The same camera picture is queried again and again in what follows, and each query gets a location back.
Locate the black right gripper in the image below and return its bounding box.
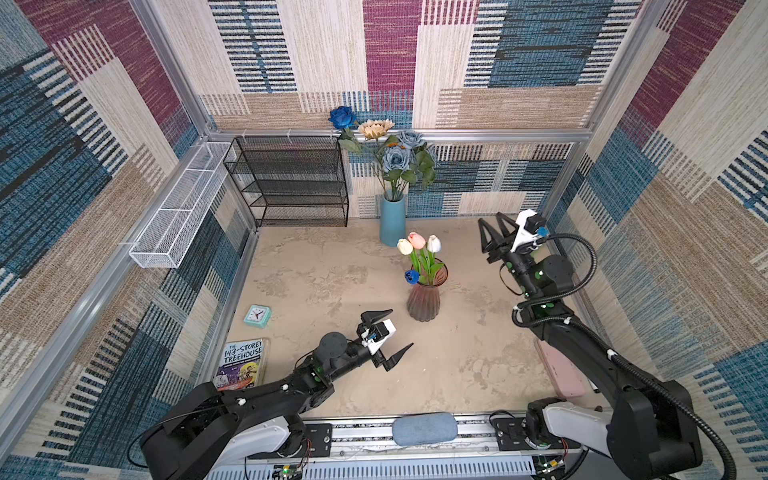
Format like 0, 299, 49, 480
479, 211, 540, 298

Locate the red ribbed glass vase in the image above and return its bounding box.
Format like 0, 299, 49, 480
406, 265, 448, 322

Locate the blue tulip stem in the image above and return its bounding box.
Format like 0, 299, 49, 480
405, 269, 420, 285

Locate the pink tulip stem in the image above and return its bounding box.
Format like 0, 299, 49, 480
407, 232, 429, 284

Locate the light blue cylindrical vase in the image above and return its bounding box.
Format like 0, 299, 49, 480
379, 196, 406, 247

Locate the pale blue rose bouquet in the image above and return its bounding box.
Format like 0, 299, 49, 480
375, 131, 437, 202

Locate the cream sunflower with stem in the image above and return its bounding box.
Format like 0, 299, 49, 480
357, 119, 395, 141

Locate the dark blue rose stem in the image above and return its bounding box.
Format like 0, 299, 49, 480
328, 106, 362, 154

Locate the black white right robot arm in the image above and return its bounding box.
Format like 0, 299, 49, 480
478, 210, 737, 479

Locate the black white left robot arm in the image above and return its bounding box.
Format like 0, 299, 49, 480
136, 310, 405, 479

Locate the blue grey cushion pad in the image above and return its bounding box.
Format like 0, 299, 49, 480
392, 412, 458, 447

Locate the teal small alarm clock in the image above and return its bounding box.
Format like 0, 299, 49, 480
243, 305, 272, 328

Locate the treehouse paperback book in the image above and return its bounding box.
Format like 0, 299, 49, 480
212, 338, 268, 391

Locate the pink pencil case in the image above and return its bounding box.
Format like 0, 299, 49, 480
535, 340, 587, 399

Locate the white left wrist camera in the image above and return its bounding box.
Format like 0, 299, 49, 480
361, 319, 396, 355

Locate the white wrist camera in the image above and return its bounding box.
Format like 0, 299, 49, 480
361, 319, 396, 355
511, 209, 549, 254

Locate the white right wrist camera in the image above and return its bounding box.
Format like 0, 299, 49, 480
511, 209, 549, 254

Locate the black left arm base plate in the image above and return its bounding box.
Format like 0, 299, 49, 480
279, 423, 333, 458

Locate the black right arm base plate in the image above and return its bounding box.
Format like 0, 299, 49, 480
489, 416, 534, 452

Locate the black wire shelf rack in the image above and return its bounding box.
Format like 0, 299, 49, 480
223, 136, 350, 227

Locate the white wire mesh basket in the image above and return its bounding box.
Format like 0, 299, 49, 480
129, 142, 230, 269

